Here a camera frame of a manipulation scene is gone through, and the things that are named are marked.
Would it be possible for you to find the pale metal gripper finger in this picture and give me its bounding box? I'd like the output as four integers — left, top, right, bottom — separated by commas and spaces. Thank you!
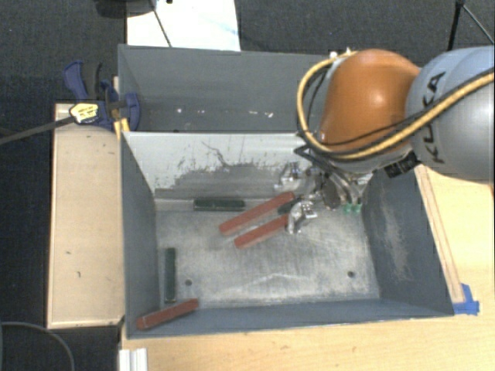
285, 200, 319, 235
273, 162, 310, 192

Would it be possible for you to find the red-brown flat block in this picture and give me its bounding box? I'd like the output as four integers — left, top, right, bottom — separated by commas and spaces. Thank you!
218, 191, 297, 237
135, 298, 200, 332
233, 213, 291, 250

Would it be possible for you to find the grey metal bin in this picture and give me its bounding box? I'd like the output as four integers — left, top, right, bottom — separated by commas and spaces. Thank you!
117, 43, 456, 340

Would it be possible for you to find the dark green flat block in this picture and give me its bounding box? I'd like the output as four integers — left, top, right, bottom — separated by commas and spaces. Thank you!
193, 198, 247, 213
164, 247, 179, 305

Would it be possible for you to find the pale wood flat board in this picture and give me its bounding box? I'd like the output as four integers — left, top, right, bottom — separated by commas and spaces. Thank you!
46, 102, 127, 330

